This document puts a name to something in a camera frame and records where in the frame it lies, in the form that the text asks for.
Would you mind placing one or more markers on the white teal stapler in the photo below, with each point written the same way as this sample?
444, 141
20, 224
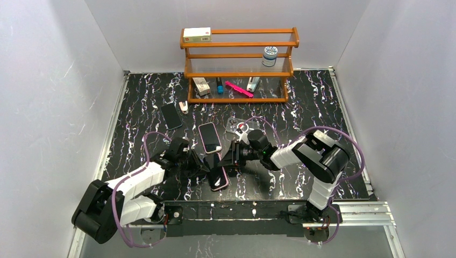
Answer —
252, 84

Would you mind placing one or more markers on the white cardboard box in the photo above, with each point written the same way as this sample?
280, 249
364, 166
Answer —
197, 34

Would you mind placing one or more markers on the black smartphone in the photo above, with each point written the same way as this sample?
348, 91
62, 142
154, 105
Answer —
215, 171
210, 139

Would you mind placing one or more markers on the small pink white clip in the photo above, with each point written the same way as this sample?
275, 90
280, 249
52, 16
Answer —
184, 107

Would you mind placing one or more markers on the wooden three-tier shelf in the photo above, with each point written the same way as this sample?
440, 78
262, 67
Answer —
235, 55

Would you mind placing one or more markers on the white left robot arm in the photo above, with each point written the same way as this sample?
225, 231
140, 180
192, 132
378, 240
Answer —
108, 207

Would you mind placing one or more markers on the dark teal smartphone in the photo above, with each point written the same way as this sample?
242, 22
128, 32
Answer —
171, 116

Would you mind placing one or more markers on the clear magsafe phone case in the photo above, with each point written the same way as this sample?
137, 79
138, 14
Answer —
237, 126

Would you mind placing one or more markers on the white blue round jar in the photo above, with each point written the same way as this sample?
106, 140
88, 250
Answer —
269, 56

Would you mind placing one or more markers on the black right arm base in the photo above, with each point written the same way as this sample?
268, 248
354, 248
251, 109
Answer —
320, 226

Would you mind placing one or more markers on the pink phone case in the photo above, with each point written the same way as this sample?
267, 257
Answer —
225, 181

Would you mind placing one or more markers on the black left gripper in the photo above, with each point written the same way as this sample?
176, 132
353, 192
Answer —
194, 159

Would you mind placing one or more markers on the blue black marker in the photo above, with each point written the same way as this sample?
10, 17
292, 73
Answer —
220, 87

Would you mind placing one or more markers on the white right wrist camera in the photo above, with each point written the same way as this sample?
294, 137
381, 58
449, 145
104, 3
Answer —
243, 135

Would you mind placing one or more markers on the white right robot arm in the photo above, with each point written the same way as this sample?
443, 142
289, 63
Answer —
321, 155

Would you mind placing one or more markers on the aluminium frame rail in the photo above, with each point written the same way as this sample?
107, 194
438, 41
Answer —
241, 220

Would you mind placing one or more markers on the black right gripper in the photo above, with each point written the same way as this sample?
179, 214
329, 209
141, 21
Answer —
234, 155

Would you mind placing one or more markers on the pink comb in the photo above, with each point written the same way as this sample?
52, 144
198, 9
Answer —
239, 89

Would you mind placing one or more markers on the small grey box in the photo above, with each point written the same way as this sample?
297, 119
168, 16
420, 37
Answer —
202, 86

